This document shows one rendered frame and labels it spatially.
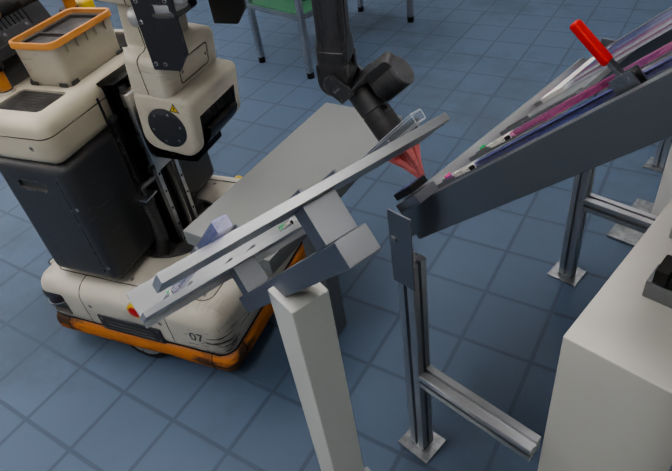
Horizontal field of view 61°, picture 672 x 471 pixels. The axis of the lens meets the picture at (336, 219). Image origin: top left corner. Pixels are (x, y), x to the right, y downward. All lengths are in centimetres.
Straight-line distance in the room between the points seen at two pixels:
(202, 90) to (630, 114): 97
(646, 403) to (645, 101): 48
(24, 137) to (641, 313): 132
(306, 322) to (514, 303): 116
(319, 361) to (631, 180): 176
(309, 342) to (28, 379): 138
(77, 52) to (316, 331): 104
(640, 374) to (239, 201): 86
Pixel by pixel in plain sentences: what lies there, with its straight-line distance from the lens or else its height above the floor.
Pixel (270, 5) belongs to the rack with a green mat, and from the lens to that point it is 330.
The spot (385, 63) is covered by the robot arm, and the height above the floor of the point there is 94.
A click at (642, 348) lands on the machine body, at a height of 62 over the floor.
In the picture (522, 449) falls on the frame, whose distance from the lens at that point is 121.
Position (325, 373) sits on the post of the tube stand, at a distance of 86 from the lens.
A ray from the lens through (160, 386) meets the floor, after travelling 182.
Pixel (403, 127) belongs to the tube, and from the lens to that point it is 58.
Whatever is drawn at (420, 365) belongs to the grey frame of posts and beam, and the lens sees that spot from 125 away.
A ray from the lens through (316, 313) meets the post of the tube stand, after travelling 76.
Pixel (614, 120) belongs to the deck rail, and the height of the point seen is 101.
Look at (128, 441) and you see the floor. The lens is 176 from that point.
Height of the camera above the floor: 137
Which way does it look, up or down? 39 degrees down
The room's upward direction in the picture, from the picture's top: 10 degrees counter-clockwise
